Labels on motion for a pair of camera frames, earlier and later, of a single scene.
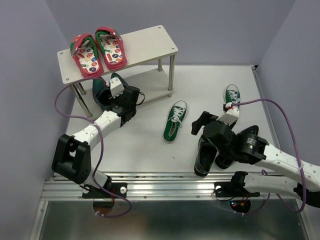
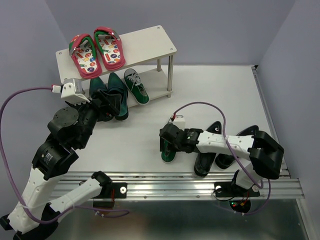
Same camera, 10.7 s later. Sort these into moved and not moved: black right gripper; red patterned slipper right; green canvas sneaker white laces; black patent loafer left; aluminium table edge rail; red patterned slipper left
Moved: green canvas sneaker white laces; black right gripper
Not moved: red patterned slipper right; black patent loafer left; aluminium table edge rail; red patterned slipper left
